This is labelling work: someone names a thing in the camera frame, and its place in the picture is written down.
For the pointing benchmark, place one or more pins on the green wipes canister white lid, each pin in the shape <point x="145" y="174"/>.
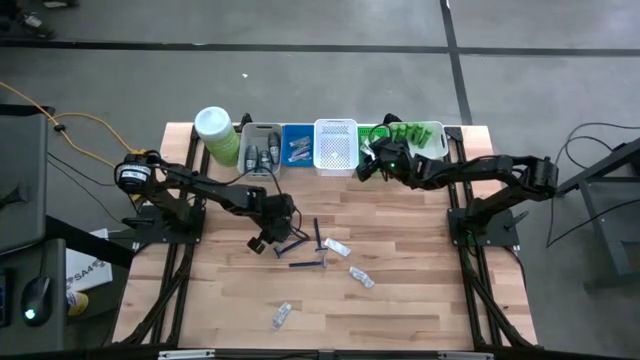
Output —
<point x="215" y="125"/>

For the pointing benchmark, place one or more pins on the blue plastic basket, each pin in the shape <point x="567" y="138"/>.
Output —
<point x="287" y="131"/>

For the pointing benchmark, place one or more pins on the yellow cup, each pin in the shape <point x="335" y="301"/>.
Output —
<point x="79" y="303"/>

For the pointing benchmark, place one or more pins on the green plastic basket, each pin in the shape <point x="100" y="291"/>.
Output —
<point x="367" y="131"/>

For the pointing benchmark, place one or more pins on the black computer mouse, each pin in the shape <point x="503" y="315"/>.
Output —
<point x="36" y="300"/>

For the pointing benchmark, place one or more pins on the white paper sachet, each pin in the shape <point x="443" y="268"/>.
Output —
<point x="337" y="247"/>
<point x="365" y="148"/>

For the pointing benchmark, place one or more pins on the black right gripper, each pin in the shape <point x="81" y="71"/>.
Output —
<point x="395" y="162"/>

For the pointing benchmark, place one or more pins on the clear plastic packet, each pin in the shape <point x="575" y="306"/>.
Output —
<point x="361" y="277"/>
<point x="281" y="315"/>
<point x="300" y="157"/>

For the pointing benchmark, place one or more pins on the white cardboard box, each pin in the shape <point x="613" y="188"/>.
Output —
<point x="87" y="270"/>

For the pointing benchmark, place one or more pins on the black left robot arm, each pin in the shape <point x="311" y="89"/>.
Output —
<point x="215" y="190"/>

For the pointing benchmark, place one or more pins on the black metal table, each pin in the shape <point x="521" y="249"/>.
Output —
<point x="607" y="235"/>

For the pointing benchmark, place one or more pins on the black clamp knob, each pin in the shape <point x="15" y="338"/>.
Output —
<point x="391" y="119"/>
<point x="245" y="120"/>

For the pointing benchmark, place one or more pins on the person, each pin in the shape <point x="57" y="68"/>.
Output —
<point x="35" y="22"/>

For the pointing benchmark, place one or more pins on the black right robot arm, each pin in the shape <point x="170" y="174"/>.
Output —
<point x="470" y="170"/>

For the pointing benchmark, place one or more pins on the white perforated plastic basket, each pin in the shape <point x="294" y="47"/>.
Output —
<point x="335" y="142"/>

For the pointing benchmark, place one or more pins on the black aluminium mount frame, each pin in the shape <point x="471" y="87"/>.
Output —
<point x="150" y="236"/>
<point x="505" y="237"/>

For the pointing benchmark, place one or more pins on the silver metal bracket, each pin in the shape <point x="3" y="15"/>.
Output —
<point x="185" y="354"/>
<point x="465" y="355"/>

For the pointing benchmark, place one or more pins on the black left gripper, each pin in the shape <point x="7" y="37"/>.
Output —
<point x="277" y="215"/>

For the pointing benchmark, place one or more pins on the wide white plastic bin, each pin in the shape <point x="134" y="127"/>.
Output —
<point x="435" y="147"/>

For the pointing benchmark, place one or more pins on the black desk support bar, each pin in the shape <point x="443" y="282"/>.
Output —
<point x="90" y="241"/>

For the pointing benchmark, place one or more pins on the narrow white plastic bin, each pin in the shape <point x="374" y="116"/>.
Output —
<point x="260" y="129"/>

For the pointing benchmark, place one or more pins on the black computer desk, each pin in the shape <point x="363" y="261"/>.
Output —
<point x="55" y="260"/>

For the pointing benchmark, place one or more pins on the grey roll-on deodorant bottle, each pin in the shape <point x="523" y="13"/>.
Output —
<point x="274" y="144"/>
<point x="251" y="159"/>
<point x="265" y="161"/>

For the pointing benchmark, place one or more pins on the blue disposable razor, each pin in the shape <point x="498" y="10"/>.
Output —
<point x="305" y="263"/>
<point x="317" y="235"/>
<point x="292" y="246"/>

